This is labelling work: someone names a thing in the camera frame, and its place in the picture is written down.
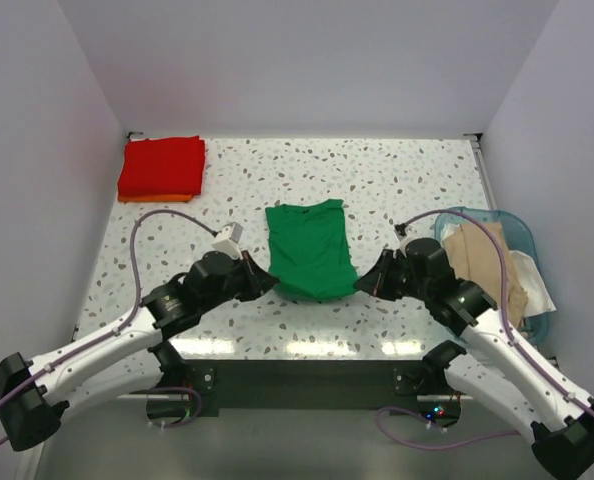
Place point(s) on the folded orange t shirt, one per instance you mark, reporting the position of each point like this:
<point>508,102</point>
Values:
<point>155,198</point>

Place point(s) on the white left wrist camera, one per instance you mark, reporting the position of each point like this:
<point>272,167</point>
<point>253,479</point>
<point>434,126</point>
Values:
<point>226,240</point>

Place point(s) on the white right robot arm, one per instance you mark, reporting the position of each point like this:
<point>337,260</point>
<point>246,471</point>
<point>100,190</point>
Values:
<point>489,361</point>

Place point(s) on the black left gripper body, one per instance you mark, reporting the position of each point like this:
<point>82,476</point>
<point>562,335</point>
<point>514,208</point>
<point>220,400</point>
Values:
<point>242,285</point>

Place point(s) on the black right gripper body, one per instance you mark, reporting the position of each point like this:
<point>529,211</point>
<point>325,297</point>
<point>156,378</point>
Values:
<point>393,278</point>

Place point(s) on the white t shirt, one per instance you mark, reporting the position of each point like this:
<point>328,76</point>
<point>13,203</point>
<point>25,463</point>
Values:
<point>473,257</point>

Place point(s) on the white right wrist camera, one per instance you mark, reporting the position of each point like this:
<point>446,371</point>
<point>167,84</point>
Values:
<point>404,236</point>

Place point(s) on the clear blue plastic bin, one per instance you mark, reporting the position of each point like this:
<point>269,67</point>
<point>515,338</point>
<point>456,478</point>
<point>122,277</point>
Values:
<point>520,243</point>

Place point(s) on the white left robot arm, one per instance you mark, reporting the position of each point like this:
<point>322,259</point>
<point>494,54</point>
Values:
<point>34,392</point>

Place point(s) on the folded red t shirt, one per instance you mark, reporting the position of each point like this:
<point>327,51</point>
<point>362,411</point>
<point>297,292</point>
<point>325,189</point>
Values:
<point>173,165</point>

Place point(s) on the green t shirt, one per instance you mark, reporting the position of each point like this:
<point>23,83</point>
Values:
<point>309,251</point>

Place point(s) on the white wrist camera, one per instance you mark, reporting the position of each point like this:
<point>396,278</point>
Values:
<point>404,236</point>
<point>226,240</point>

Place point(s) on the beige t shirt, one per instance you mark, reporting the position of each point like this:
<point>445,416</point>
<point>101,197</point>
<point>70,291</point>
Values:
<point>473,257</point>

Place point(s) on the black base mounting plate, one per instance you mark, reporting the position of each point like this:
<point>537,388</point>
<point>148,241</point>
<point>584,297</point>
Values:
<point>213,386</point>

